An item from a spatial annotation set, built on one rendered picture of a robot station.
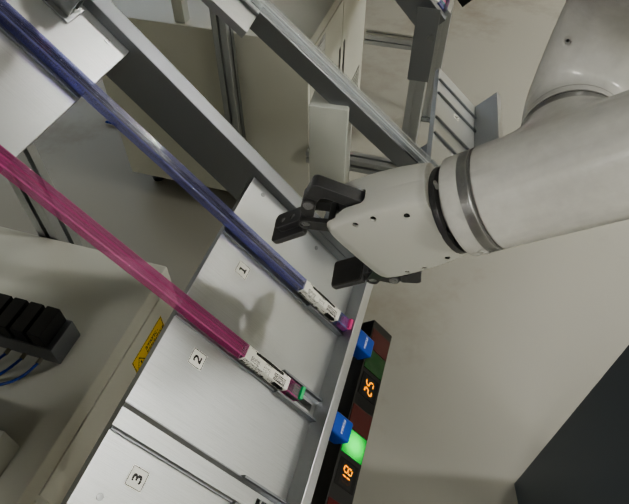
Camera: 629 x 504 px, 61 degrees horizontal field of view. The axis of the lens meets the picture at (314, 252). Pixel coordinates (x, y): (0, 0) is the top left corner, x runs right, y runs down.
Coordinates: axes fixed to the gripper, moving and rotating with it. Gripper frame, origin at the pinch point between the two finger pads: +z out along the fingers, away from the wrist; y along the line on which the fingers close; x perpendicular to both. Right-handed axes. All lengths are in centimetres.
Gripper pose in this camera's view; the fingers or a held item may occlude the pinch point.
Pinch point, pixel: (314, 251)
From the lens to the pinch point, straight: 53.2
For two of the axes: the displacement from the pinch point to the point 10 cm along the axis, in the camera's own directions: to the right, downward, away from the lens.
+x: -1.7, 8.3, -5.3
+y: -6.3, -5.0, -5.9
